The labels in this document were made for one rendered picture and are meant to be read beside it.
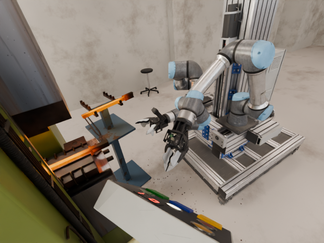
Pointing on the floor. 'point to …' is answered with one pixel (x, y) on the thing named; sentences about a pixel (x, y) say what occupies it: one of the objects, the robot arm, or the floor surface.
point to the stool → (148, 80)
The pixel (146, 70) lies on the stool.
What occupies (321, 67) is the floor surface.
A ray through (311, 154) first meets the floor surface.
